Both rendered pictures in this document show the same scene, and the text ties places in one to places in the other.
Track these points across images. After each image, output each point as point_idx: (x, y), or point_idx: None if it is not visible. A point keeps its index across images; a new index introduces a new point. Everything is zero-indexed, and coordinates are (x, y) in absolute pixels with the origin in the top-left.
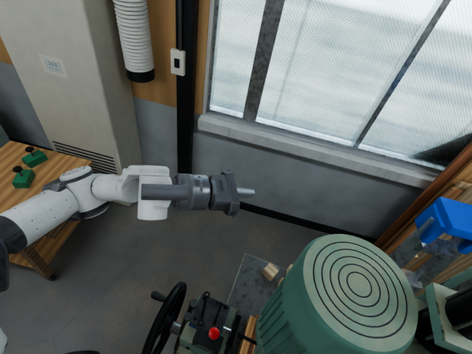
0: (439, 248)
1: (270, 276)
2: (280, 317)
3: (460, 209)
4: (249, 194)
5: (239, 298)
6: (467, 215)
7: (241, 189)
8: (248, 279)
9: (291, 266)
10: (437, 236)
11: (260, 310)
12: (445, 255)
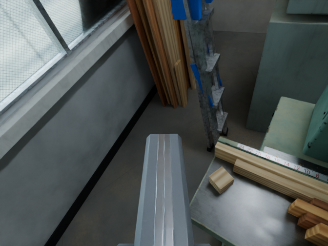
0: (203, 14)
1: (231, 181)
2: None
3: None
4: (182, 158)
5: (265, 242)
6: None
7: (154, 199)
8: (230, 217)
9: (218, 147)
10: (200, 2)
11: (281, 210)
12: (210, 13)
